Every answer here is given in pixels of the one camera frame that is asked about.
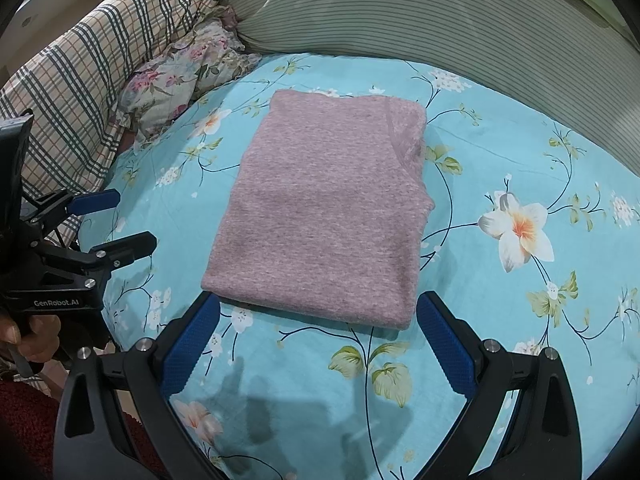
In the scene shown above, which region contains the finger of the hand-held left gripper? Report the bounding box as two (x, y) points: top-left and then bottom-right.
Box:
(22, 188), (121, 234)
(41, 231), (159, 289)

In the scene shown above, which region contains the pink knit sweater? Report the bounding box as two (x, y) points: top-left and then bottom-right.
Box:
(200, 89), (435, 332)

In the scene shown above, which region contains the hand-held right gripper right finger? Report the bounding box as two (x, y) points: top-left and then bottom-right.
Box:
(416, 290), (584, 480)

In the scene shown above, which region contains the blue floral bed sheet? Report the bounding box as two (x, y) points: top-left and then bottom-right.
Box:
(80, 52), (640, 480)

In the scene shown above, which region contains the pink floral cloth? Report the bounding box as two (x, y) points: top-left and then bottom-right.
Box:
(117, 20), (263, 143)

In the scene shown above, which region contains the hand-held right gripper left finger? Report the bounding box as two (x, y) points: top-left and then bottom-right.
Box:
(52, 291), (226, 480)

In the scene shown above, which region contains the person's left hand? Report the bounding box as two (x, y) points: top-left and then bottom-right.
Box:
(0, 307), (64, 376)

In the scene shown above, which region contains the green striped pillow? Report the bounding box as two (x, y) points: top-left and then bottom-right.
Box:
(227, 0), (640, 176)

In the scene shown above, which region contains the plaid blanket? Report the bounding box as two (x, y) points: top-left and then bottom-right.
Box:
(0, 0), (246, 201)

